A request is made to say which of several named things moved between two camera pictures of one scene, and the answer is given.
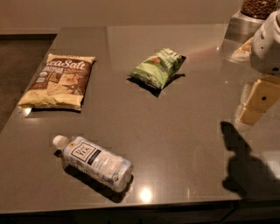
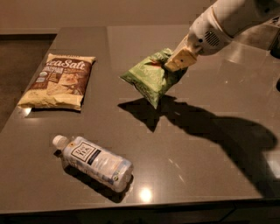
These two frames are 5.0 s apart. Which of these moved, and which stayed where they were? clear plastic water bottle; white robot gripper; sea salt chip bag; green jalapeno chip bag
Moved: white robot gripper; green jalapeno chip bag
Stayed: clear plastic water bottle; sea salt chip bag
